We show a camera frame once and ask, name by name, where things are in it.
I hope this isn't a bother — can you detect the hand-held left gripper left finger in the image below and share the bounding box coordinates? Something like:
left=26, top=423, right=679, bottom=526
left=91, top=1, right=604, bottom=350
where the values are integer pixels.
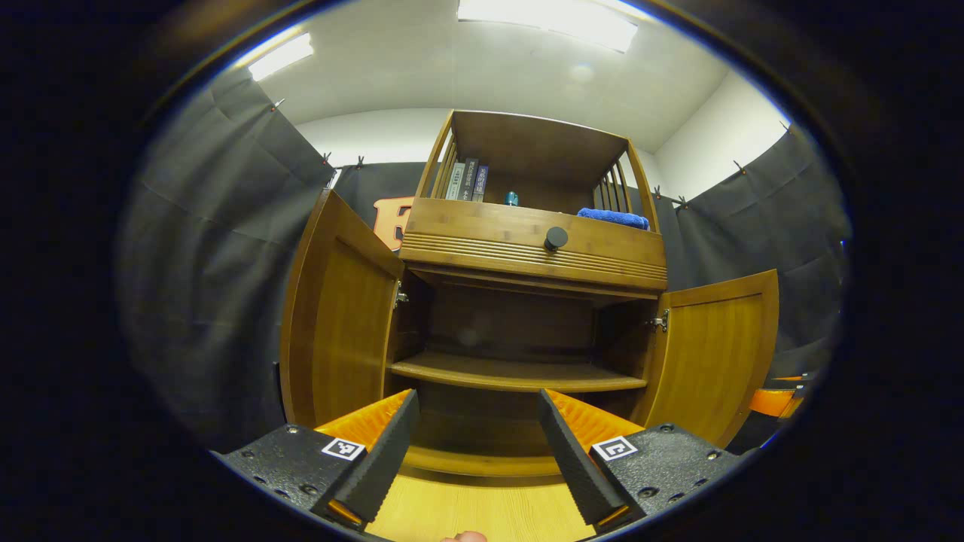
left=211, top=388, right=421, bottom=532

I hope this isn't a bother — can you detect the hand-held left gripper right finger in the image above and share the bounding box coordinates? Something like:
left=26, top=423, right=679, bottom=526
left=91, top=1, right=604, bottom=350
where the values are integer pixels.
left=537, top=388, right=748, bottom=529

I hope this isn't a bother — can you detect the wooden shoe cabinet door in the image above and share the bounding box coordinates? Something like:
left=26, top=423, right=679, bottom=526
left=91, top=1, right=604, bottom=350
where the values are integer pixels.
left=280, top=188, right=406, bottom=428
left=633, top=269, right=780, bottom=449

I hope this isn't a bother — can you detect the wooden double-door shoe cabinet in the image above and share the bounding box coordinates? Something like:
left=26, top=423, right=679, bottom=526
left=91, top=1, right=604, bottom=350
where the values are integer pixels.
left=388, top=109, right=671, bottom=479

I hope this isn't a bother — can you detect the wooden inner shelf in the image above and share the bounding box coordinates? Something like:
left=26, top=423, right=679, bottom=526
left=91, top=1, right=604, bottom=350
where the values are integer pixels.
left=389, top=352, right=648, bottom=394

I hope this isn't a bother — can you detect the blue folded towel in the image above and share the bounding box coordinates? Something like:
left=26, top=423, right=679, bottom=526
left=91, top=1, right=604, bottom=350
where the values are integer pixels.
left=577, top=208, right=650, bottom=231

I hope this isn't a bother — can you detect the wooden drawer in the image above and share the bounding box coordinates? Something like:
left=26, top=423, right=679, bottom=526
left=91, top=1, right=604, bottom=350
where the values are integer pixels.
left=399, top=197, right=669, bottom=294

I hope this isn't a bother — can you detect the strip ceiling light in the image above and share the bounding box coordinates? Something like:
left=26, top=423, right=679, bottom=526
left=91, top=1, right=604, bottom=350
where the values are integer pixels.
left=249, top=32, right=315, bottom=82

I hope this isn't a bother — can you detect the large ceiling light panel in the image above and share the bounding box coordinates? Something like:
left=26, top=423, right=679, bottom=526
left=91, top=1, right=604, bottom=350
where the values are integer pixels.
left=457, top=0, right=639, bottom=53

